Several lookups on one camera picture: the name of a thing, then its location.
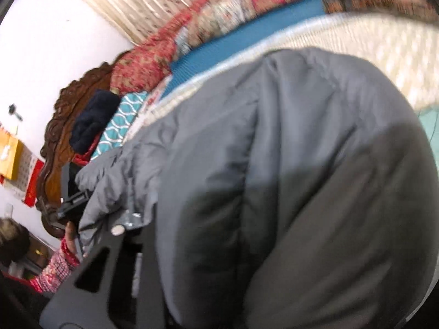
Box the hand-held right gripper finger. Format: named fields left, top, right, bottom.
left=39, top=224, right=165, bottom=329

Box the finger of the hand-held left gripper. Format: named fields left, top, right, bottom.
left=55, top=191, right=91, bottom=220

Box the grey puffer jacket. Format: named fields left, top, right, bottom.
left=75, top=47, right=439, bottom=329

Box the person's left forearm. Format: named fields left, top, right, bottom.
left=29, top=238, right=81, bottom=293

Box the person's left hand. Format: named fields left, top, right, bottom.
left=64, top=221, right=83, bottom=258

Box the carved wooden headboard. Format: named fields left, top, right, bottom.
left=36, top=51, right=133, bottom=239

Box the yellow paper bag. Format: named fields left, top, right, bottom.
left=0, top=128, right=24, bottom=181

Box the dark navy cloth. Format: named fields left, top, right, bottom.
left=70, top=89, right=121, bottom=155

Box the brown furry cloth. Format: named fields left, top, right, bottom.
left=0, top=219, right=31, bottom=268

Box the teal wavy-pattern pillow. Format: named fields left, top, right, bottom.
left=90, top=91, right=149, bottom=161

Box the white floral pillow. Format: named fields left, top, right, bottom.
left=137, top=75, right=174, bottom=119

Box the beige floral striped curtain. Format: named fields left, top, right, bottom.
left=51, top=0, right=271, bottom=47

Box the red floral patchwork quilt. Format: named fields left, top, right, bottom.
left=110, top=0, right=316, bottom=97

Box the teal diamond-pattern bedsheet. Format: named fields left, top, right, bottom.
left=161, top=0, right=326, bottom=101

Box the beige chevron blanket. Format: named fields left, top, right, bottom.
left=122, top=11, right=439, bottom=144

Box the red wall calendar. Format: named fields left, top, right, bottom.
left=15, top=151, right=46, bottom=208

